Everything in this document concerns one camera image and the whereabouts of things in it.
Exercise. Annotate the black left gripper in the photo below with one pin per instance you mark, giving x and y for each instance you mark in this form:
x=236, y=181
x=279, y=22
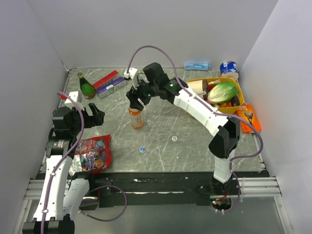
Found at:
x=96, y=119

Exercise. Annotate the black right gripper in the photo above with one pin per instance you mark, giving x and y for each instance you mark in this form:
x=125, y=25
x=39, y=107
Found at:
x=133, y=95

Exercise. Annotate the orange tea bottle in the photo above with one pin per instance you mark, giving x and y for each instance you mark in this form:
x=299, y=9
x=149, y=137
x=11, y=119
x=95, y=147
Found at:
x=136, y=118

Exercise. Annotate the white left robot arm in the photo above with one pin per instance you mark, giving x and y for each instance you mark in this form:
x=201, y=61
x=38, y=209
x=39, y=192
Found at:
x=58, y=205

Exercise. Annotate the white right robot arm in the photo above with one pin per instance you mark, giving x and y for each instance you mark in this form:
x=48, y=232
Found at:
x=223, y=128

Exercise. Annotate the green glass bottle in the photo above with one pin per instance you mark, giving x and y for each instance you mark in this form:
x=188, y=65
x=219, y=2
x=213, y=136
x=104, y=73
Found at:
x=86, y=88

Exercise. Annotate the blue bottle cap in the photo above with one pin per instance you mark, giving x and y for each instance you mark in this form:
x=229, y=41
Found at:
x=142, y=149

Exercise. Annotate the purple silver box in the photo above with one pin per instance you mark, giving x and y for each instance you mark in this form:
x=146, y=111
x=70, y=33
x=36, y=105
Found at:
x=110, y=88

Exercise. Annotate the red flat box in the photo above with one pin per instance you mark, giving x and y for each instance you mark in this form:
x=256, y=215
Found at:
x=106, y=79

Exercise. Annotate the red snack bag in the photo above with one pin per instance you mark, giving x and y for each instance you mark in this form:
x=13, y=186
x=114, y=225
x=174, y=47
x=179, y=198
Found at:
x=92, y=155

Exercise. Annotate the blue tissue pack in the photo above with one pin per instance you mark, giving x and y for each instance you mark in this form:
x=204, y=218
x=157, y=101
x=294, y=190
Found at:
x=197, y=66

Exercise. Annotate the beige paper roll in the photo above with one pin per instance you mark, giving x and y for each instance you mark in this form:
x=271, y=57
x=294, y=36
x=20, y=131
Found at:
x=200, y=87

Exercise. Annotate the green cabbage toy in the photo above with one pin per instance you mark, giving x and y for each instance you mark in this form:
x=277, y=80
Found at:
x=222, y=92

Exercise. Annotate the yellow plastic basket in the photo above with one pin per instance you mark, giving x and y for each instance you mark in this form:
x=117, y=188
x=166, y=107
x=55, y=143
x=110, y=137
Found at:
x=225, y=107

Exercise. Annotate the blue white can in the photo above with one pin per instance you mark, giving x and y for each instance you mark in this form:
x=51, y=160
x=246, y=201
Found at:
x=229, y=69

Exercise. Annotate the purple eggplant toy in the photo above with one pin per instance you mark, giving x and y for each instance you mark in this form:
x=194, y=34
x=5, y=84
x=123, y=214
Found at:
x=235, y=101

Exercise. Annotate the orange razor package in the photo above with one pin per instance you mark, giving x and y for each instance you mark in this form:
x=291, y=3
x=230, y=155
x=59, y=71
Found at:
x=247, y=113

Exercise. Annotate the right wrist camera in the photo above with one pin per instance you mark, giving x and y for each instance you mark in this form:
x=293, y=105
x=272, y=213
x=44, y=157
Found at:
x=130, y=74

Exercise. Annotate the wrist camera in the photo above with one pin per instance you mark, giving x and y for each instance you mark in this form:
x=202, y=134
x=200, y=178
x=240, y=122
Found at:
x=130, y=74
x=76, y=97

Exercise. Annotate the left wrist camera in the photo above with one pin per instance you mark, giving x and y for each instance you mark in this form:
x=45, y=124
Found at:
x=76, y=97

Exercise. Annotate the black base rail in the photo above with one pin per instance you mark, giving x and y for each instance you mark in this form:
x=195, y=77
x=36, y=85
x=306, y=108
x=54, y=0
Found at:
x=160, y=188

